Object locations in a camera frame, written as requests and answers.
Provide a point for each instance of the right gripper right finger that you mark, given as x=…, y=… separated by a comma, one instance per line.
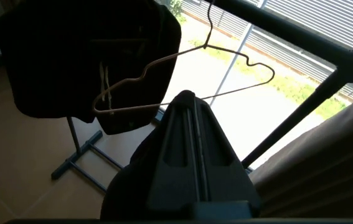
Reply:
x=232, y=186

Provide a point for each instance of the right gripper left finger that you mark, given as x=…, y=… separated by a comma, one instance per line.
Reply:
x=170, y=183

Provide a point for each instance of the black garment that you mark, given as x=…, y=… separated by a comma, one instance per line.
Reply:
x=126, y=193

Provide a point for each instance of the black shorts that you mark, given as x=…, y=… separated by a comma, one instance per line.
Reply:
x=54, y=62

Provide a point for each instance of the pink clothes hanger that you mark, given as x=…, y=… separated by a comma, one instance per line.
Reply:
x=207, y=31

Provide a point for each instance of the black clothes rack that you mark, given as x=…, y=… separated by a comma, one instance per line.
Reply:
x=288, y=34

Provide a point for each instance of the window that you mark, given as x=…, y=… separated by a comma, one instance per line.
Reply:
x=257, y=102

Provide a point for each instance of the brown curtain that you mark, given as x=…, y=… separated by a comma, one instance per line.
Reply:
x=325, y=174

